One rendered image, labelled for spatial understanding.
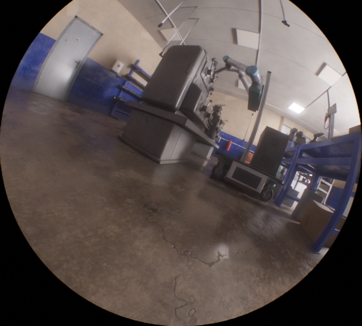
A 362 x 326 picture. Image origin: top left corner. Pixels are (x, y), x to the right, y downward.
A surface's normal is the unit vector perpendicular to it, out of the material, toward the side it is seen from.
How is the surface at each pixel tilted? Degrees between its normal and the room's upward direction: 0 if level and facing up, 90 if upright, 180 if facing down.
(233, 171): 90
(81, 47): 90
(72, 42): 90
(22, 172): 0
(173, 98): 90
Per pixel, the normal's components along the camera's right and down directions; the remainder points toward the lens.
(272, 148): -0.45, -0.13
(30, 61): 0.84, 0.39
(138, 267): 0.40, -0.91
